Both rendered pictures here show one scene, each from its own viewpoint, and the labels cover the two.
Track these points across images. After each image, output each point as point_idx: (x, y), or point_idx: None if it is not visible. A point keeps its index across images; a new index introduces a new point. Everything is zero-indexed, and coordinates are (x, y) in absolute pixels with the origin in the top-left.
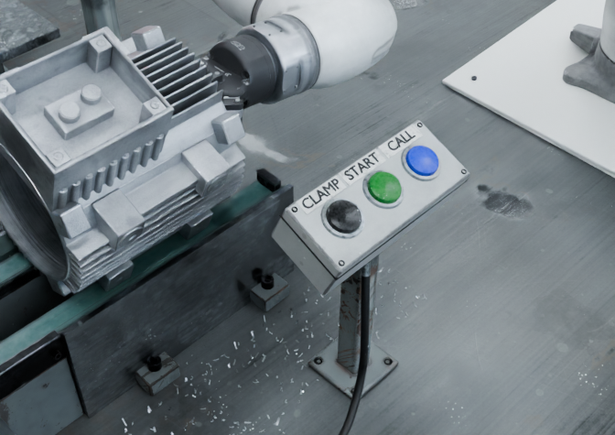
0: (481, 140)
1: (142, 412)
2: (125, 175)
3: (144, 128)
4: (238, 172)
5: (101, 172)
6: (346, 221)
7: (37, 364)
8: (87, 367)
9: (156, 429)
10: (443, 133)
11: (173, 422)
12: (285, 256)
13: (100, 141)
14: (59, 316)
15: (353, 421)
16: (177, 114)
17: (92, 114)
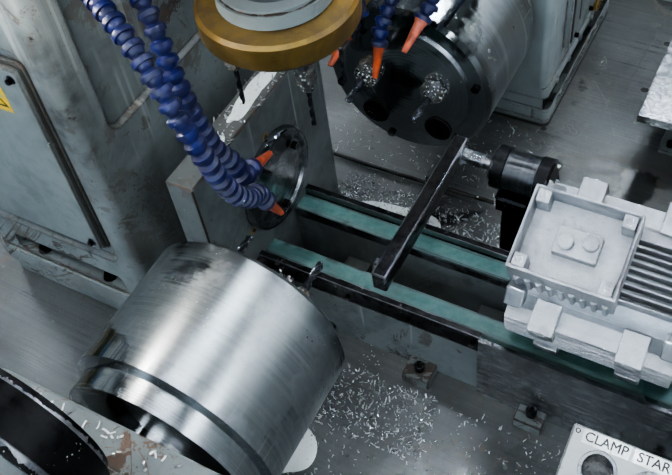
0: None
1: (496, 424)
2: (575, 304)
3: (584, 293)
4: (664, 379)
5: (546, 289)
6: (591, 473)
7: (458, 337)
8: (486, 369)
9: (488, 440)
10: None
11: (498, 449)
12: None
13: (567, 273)
14: (499, 330)
15: None
16: (638, 306)
17: (578, 255)
